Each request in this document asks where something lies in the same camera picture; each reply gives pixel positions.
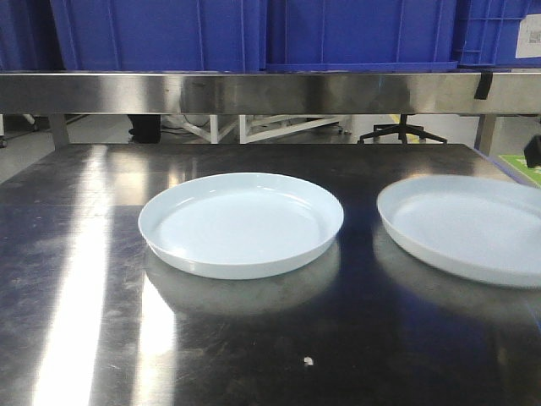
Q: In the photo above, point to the light blue plate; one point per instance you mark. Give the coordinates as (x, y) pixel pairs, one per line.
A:
(480, 229)
(241, 226)

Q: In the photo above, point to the person black trouser legs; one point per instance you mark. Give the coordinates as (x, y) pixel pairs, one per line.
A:
(146, 128)

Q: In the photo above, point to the black office chair base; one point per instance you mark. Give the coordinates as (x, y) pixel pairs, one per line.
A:
(402, 129)

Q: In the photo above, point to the middle blue plastic bin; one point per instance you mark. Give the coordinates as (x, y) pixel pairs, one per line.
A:
(360, 36)

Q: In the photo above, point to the blue plastic bin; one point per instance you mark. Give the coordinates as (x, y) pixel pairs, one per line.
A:
(485, 33)
(145, 36)
(360, 36)

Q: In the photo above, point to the black tape strip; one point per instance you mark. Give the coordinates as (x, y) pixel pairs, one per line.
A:
(484, 85)

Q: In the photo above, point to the left blue plastic bin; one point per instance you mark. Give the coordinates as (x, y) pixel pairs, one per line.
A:
(145, 36)

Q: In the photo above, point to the green floor sign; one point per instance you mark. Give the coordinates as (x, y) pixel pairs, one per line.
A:
(519, 164)

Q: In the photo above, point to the right blue plastic bin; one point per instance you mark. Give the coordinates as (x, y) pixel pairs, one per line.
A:
(485, 33)

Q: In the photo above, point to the white paper label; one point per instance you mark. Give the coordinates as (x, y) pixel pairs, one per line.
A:
(528, 38)

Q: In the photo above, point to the white metal frame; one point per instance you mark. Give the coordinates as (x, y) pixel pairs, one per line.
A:
(255, 128)

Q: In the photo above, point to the stainless steel shelf rail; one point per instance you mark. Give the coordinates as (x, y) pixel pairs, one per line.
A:
(512, 92)

